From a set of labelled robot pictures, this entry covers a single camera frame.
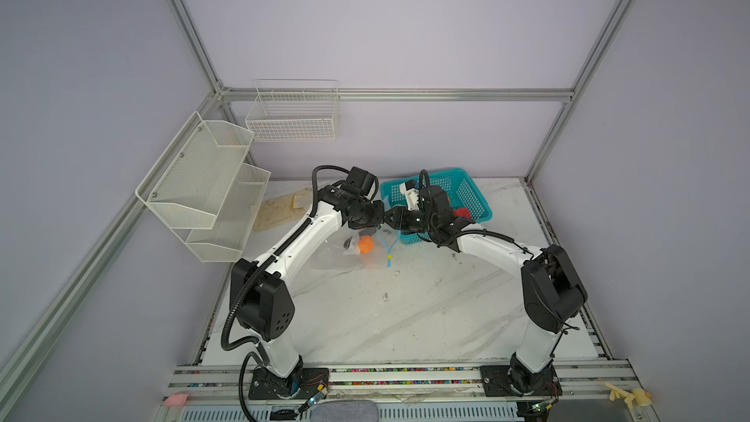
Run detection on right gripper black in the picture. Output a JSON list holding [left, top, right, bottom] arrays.
[[383, 207, 436, 234]]

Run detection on clear zip top bag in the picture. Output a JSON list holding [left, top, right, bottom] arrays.
[[308, 227, 400, 272]]

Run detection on orange toy tangerine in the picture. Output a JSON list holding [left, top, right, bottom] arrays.
[[357, 236, 374, 254]]

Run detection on teal plastic basket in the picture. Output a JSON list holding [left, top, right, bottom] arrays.
[[380, 168, 492, 244]]

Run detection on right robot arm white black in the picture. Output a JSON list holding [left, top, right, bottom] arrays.
[[384, 180, 588, 396]]

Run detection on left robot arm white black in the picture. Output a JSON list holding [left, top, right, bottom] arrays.
[[220, 165, 384, 379]]

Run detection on red toy fruit right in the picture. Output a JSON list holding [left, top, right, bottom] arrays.
[[453, 207, 472, 219]]

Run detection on white mesh lower shelf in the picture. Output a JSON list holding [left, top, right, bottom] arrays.
[[186, 163, 271, 263]]

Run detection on white mesh shelf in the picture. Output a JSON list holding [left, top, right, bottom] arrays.
[[186, 163, 271, 263], [135, 113, 253, 230]]

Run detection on white mesh upper shelf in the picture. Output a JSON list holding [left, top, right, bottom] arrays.
[[135, 113, 253, 230]]

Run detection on grey cloth pad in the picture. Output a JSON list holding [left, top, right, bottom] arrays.
[[310, 401, 380, 422]]

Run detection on pink eraser block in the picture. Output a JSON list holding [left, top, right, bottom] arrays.
[[162, 393, 189, 408]]

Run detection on yellow plastic clip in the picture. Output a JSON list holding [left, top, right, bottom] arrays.
[[604, 382, 652, 409]]

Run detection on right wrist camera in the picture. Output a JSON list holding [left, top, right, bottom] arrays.
[[398, 180, 419, 210]]

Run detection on white wire wall basket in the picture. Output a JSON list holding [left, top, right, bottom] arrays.
[[245, 79, 340, 143]]

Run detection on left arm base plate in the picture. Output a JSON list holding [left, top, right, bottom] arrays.
[[246, 367, 330, 401]]

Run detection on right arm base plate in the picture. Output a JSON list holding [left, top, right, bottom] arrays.
[[480, 363, 562, 398]]

